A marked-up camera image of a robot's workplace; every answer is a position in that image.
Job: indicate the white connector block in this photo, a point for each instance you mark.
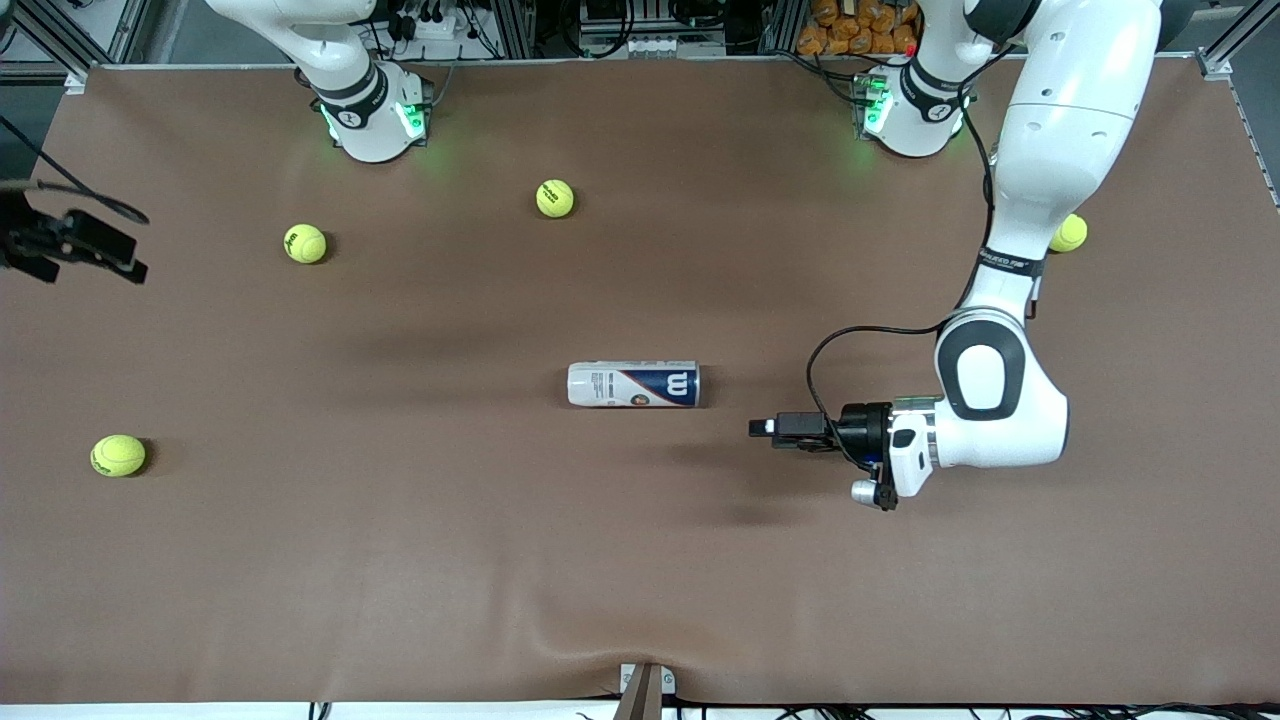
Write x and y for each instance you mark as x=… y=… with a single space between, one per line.
x=652 y=45

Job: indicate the green lit base box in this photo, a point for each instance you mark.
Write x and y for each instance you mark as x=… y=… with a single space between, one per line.
x=412 y=115
x=872 y=105

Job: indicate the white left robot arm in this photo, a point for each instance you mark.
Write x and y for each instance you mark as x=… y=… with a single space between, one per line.
x=1050 y=150

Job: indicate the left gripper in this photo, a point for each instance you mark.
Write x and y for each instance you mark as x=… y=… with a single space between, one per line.
x=860 y=427

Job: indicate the orange bagged items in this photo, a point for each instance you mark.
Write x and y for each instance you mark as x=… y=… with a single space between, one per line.
x=860 y=28

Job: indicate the white power strip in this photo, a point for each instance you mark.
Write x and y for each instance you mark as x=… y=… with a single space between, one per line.
x=420 y=28

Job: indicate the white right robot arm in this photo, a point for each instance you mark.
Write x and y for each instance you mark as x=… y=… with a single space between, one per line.
x=370 y=130

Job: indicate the metal corner bracket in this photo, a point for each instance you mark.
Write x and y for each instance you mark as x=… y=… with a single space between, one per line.
x=76 y=82
x=1218 y=66

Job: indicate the clear tennis ball can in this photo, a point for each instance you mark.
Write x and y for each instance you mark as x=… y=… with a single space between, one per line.
x=630 y=385

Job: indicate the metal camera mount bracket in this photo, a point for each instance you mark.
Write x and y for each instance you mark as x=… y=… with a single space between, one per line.
x=645 y=690

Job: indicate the brown table mat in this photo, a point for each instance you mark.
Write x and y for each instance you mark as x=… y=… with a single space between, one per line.
x=640 y=550

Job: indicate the aluminium frame strut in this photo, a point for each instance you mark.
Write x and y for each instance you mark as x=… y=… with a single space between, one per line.
x=515 y=25
x=780 y=25

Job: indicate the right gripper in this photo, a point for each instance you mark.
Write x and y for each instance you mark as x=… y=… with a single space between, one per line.
x=22 y=240

